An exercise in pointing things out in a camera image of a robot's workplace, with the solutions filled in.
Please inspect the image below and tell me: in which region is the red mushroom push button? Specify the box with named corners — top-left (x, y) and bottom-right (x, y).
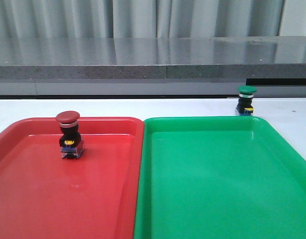
top-left (56, 111), bottom-right (85, 159)

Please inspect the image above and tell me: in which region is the green mushroom push button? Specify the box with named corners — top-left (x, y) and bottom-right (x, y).
top-left (236, 86), bottom-right (257, 116)

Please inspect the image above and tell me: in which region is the green plastic tray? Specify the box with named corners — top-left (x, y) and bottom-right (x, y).
top-left (134, 117), bottom-right (306, 239)

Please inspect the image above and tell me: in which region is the grey stone counter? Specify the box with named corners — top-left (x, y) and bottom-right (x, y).
top-left (0, 36), bottom-right (306, 99)

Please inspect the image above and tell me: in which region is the red plastic tray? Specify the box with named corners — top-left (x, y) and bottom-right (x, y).
top-left (0, 117), bottom-right (144, 239)

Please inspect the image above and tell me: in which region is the grey pleated curtain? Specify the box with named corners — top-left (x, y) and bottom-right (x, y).
top-left (0, 0), bottom-right (306, 38)

